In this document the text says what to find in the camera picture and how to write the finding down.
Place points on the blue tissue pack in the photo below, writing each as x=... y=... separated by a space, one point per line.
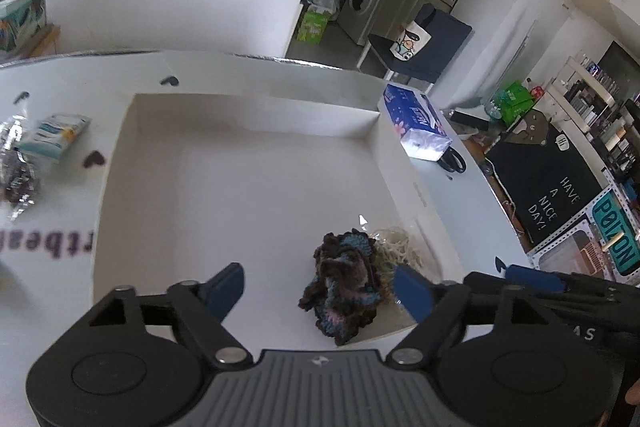
x=419 y=128

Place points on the black have a nice day board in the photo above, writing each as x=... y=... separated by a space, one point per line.
x=544 y=176

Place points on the black scissors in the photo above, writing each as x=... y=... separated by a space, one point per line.
x=452 y=162

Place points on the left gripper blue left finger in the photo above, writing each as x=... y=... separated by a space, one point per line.
x=213 y=298

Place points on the white shallow cardboard box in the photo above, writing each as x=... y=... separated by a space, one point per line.
x=198 y=181

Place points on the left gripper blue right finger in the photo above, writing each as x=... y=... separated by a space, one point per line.
x=418 y=295

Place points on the green cardboard box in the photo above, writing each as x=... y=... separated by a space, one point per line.
x=313 y=24

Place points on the white blue medicine sachet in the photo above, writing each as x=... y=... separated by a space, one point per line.
x=52 y=136

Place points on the dark crocheted multicolour scrunchie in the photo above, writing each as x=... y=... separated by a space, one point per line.
x=345 y=290

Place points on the cartoon print tote bag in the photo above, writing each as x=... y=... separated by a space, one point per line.
x=410 y=42

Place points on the colourful patterned storage box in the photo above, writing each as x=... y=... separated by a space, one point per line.
x=20 y=21

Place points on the navy blue chair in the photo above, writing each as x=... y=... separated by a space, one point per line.
x=423 y=49

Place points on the white washing machine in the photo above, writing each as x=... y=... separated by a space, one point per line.
x=356 y=19

